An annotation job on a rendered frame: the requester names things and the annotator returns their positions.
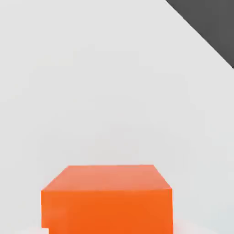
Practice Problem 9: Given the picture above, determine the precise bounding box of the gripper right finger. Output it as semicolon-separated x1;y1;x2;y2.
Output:
172;223;194;234

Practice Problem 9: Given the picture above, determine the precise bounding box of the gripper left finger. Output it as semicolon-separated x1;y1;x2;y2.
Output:
27;228;49;234

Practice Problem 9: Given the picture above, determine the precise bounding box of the small orange cube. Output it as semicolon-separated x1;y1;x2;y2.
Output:
41;164;174;234

